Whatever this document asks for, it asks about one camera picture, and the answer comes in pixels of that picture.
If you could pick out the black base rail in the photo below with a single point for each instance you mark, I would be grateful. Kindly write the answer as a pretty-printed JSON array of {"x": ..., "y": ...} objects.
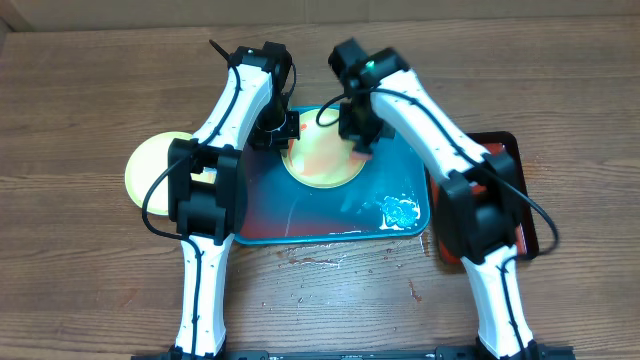
[{"x": 350, "y": 355}]

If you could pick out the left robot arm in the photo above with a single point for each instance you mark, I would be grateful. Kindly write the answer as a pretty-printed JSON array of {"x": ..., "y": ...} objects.
[{"x": 206, "y": 188}]

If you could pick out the teal plastic tray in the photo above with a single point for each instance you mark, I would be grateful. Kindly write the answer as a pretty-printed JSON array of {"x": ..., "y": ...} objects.
[{"x": 388, "y": 198}]

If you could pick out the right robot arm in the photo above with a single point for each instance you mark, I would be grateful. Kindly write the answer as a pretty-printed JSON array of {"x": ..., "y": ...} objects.
[{"x": 478, "y": 207}]

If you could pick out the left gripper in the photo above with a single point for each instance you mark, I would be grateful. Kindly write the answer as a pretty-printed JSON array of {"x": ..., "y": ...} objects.
[{"x": 259, "y": 141}]

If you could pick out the dark scrubbing sponge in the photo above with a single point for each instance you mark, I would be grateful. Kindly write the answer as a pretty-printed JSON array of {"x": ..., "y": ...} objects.
[{"x": 361, "y": 156}]

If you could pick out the green plate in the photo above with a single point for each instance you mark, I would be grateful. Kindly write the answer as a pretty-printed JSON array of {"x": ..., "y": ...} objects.
[
  {"x": 145, "y": 165},
  {"x": 320, "y": 158}
]

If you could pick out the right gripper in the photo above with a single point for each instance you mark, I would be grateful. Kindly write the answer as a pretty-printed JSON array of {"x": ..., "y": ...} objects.
[{"x": 355, "y": 135}]

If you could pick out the black tray with red water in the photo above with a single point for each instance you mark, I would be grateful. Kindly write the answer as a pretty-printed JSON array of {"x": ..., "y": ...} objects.
[{"x": 496, "y": 143}]

